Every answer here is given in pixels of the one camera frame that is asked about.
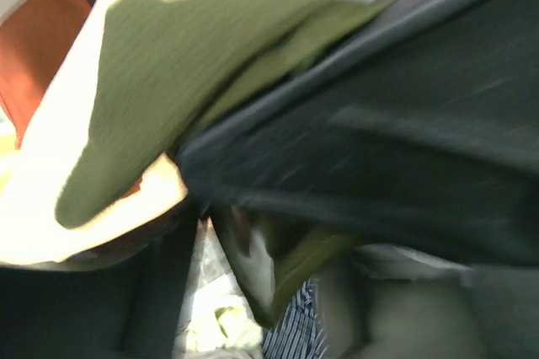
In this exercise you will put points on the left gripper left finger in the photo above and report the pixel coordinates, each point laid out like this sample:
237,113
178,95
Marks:
129,310

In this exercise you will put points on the dark striped underwear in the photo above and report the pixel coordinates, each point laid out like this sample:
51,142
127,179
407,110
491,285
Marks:
297,335

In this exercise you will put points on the orange white underwear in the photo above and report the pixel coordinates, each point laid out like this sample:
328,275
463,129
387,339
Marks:
36,36

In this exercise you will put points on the olive green underwear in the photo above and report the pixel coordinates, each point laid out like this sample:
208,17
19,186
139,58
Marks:
242,94

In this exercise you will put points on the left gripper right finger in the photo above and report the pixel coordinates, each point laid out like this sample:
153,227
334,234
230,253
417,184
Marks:
397,303

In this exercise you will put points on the pale yellow underwear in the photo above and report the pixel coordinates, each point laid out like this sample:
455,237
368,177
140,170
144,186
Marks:
227,324

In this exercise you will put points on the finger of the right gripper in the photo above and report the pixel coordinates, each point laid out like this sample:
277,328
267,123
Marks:
421,130

